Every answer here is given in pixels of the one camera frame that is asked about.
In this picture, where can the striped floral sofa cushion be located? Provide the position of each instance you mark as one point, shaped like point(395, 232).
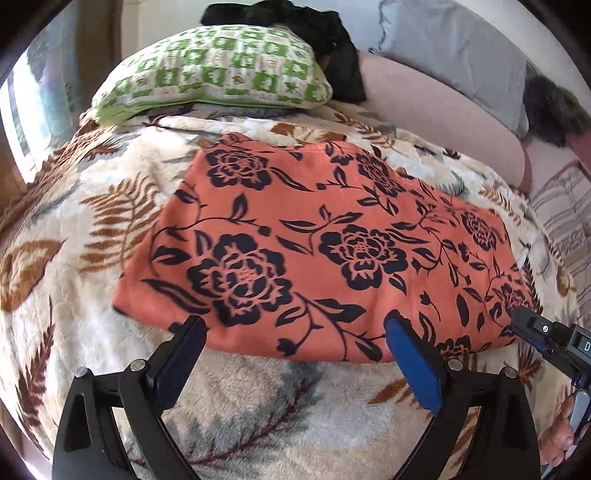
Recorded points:
point(565, 221)

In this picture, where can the person's right hand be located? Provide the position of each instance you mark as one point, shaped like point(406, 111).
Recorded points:
point(561, 438)

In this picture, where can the grey pillow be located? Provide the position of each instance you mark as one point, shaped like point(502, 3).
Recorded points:
point(461, 46)

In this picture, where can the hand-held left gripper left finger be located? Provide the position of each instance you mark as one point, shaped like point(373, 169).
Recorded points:
point(178, 364)

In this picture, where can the orange floral garment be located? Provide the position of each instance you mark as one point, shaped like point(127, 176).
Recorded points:
point(323, 240)

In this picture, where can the pink quilted sofa backrest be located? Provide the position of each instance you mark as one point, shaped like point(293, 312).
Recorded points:
point(549, 159)

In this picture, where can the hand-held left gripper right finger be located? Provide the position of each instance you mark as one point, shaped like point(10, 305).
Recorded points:
point(418, 369)

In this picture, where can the wooden door with patterned glass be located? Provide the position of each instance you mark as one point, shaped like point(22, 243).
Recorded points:
point(41, 83)

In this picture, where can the pink quilted sofa bolster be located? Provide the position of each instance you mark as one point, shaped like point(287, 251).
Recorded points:
point(429, 110)

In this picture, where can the black clothing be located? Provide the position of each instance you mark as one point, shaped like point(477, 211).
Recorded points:
point(332, 41)

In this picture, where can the leaf print fleece blanket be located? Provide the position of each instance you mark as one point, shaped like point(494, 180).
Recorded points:
point(92, 230)

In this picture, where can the green checked pillow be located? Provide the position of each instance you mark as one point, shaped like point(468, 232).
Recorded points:
point(217, 69)

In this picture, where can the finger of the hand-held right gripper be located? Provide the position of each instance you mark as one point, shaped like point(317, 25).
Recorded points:
point(540, 330)

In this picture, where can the dark furry cushion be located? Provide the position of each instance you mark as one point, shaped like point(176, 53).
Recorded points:
point(551, 113)

